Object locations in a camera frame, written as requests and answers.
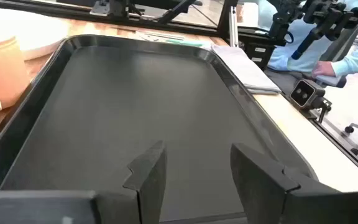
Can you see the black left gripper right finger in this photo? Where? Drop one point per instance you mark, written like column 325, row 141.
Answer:
column 256, row 186

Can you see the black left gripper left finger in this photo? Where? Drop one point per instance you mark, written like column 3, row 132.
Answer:
column 149, row 174

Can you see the grey napkin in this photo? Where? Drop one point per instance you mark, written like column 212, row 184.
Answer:
column 244, row 68

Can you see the green toothbrush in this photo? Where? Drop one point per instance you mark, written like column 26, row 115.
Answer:
column 185, row 43

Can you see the orange mug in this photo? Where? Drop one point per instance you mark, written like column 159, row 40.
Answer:
column 5, row 71

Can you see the white round plate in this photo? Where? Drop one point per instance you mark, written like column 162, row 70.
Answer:
column 36, row 31

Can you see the black plastic tray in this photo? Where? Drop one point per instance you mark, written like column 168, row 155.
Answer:
column 120, row 102

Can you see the black box white labels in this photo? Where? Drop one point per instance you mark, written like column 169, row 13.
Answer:
column 259, row 57

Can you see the person's hand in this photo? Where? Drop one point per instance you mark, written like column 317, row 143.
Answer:
column 322, row 69

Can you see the table-level camera on mount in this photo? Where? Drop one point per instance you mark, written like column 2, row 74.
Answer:
column 303, row 93

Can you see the silver aluminium post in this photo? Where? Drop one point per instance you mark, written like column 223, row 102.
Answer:
column 233, row 28

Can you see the silver mounting bracket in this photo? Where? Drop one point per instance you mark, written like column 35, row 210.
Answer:
column 99, row 9

